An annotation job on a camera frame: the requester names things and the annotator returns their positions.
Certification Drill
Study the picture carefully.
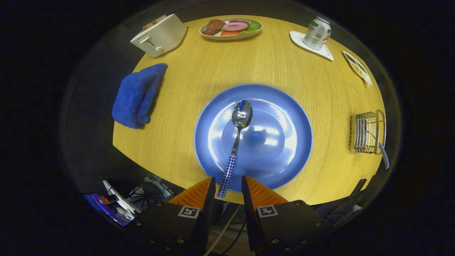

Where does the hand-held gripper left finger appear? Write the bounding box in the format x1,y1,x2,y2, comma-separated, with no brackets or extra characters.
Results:
124,176,216,256

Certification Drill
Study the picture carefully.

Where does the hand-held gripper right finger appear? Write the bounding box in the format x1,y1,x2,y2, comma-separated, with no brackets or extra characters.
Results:
241,175,333,255

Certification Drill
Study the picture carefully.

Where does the spoon with checked handle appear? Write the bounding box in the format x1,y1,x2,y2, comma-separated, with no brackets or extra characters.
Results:
217,100,253,198

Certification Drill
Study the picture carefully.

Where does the fork with checked handle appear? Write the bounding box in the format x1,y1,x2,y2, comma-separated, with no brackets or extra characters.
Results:
378,142,390,170

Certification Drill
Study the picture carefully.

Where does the blue round plate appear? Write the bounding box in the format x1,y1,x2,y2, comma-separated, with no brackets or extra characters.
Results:
194,84,314,192

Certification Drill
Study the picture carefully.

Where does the white device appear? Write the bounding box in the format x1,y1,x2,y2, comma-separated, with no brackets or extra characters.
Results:
103,180,141,214

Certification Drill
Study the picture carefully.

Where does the purple lit screen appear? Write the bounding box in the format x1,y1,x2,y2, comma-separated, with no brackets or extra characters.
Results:
85,193,127,226

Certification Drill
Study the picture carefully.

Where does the blue folded cloth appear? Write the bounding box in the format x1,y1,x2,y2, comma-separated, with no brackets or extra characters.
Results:
112,63,168,129

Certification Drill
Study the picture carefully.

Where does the oval plate of food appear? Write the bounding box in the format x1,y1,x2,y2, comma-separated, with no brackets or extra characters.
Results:
199,17,263,40

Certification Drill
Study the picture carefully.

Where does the white divided dish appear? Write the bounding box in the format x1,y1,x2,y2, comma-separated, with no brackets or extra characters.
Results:
342,51,373,87

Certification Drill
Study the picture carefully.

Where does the white toaster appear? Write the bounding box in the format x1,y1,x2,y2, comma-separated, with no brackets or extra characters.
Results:
130,14,188,58

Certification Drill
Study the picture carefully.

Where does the white square coaster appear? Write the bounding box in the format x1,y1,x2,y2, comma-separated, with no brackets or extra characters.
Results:
290,31,334,61

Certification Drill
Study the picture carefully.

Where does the brown meat slice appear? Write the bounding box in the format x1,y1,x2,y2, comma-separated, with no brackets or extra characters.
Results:
203,20,225,36

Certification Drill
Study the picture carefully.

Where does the pink ham slice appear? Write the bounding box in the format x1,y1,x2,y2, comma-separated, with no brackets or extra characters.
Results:
222,21,250,32

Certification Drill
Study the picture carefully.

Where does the white drink bottle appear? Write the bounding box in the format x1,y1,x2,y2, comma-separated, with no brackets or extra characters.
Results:
303,16,332,50

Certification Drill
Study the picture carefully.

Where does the white cable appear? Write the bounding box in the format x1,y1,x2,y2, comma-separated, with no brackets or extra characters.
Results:
204,204,242,256

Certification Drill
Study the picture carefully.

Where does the black cable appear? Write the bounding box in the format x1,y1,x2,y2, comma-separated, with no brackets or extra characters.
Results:
222,220,247,255

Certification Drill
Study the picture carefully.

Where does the metal wire basket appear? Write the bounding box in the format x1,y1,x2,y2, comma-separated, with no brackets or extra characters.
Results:
349,110,387,154

